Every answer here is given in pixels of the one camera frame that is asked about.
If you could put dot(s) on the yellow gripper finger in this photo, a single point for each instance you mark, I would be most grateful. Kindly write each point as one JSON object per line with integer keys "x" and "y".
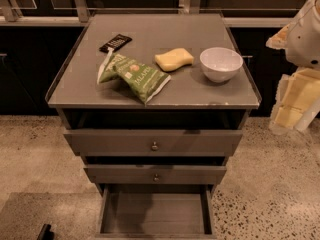
{"x": 285, "y": 119}

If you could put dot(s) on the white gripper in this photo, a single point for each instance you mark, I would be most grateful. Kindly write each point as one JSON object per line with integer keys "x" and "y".
{"x": 304, "y": 42}

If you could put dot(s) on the green jalapeno chip bag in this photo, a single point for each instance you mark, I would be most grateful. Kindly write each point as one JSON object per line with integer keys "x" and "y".
{"x": 144, "y": 81}

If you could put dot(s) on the grey drawer cabinet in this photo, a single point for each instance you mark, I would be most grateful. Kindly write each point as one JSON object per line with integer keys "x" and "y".
{"x": 189, "y": 101}

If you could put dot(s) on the bottom grey drawer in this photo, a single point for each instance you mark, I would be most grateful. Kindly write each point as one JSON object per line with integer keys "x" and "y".
{"x": 156, "y": 212}

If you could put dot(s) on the grey drawer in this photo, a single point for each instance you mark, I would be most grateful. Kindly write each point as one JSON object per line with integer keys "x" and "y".
{"x": 152, "y": 143}
{"x": 156, "y": 212}
{"x": 155, "y": 174}

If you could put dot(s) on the middle grey drawer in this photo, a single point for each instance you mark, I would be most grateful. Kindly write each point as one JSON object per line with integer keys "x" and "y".
{"x": 155, "y": 174}

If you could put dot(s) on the top grey drawer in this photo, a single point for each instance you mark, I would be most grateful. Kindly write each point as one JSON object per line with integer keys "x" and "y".
{"x": 152, "y": 143}

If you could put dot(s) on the white bowl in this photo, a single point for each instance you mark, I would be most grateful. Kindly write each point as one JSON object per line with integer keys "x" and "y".
{"x": 220, "y": 64}

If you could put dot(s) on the yellow sponge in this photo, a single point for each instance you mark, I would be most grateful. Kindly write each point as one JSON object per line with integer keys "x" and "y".
{"x": 174, "y": 59}

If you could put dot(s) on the black candy bar wrapper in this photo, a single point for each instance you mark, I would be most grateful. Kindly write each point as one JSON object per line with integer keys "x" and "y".
{"x": 115, "y": 43}

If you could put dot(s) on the black object on floor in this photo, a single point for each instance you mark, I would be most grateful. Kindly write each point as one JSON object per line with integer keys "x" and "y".
{"x": 45, "y": 233}

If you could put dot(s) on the metal railing frame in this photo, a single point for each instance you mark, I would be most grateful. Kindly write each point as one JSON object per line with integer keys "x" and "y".
{"x": 237, "y": 13}

